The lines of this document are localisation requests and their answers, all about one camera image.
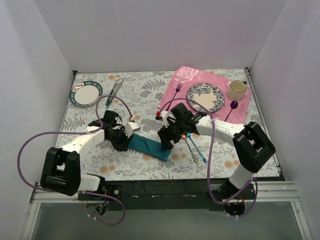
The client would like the green handled fork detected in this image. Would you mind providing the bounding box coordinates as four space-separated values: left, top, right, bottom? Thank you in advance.
105 75 120 105

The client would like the pink floral placemat cloth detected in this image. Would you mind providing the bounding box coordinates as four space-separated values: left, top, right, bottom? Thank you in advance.
158 66 252 124

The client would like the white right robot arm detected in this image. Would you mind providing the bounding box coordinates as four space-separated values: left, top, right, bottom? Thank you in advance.
155 103 276 200

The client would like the purple metallic fork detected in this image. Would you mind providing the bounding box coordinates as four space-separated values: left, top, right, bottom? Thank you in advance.
172 83 182 99

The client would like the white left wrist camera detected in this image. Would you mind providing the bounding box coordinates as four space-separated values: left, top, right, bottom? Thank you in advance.
124 118 141 137

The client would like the cream ceramic mug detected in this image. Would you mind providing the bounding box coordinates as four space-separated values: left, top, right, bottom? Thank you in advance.
226 80 250 101

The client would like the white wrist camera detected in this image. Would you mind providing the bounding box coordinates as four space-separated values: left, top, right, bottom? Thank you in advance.
155 111 173 127
124 118 141 137

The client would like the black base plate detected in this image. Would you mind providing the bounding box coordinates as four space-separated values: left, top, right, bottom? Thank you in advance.
42 174 287 212

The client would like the green rimmed white plate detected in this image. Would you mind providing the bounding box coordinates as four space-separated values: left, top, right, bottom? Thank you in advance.
69 81 103 108

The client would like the purple metallic spoon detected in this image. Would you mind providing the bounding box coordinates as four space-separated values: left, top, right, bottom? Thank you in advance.
224 101 239 122

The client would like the green handled knife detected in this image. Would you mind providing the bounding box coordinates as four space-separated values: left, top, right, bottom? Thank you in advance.
105 80 124 109

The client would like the iridescent gold spoon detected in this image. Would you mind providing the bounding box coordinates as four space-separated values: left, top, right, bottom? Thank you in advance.
181 134 199 164

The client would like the teal cloth napkin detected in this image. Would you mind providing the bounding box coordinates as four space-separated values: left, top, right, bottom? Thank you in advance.
128 133 171 162

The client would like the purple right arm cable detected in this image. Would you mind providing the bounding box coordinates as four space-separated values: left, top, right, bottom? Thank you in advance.
156 97 259 219

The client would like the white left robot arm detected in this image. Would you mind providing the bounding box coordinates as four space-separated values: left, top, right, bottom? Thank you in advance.
40 110 140 200

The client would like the blue floral white plate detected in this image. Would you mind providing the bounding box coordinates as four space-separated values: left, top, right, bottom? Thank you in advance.
186 83 225 113

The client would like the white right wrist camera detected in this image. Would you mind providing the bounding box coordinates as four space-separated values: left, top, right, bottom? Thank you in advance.
155 111 173 127

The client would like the iridescent blue fork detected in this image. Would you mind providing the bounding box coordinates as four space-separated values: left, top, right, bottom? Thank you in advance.
186 132 208 163

